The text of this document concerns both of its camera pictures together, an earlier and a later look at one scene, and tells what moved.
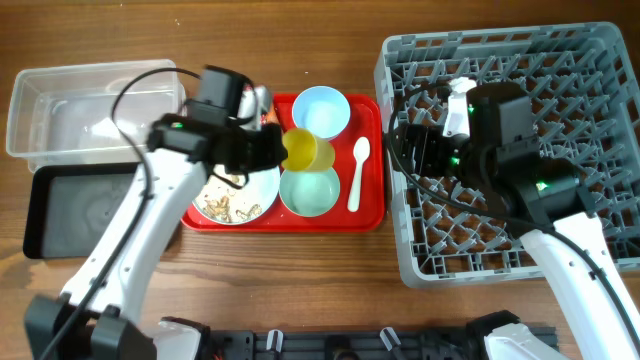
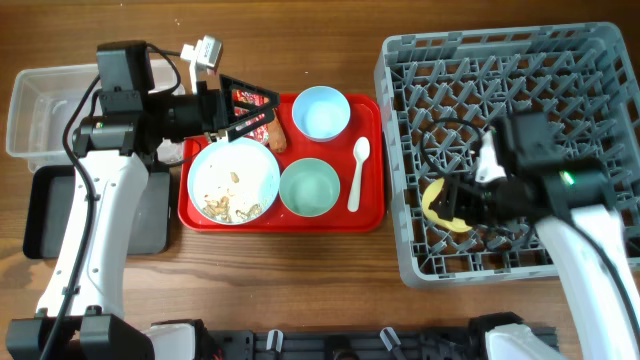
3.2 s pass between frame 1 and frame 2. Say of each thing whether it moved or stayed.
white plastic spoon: stayed
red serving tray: stayed
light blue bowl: stayed
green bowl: stayed
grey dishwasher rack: stayed
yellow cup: moved
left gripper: moved
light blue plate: stayed
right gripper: moved
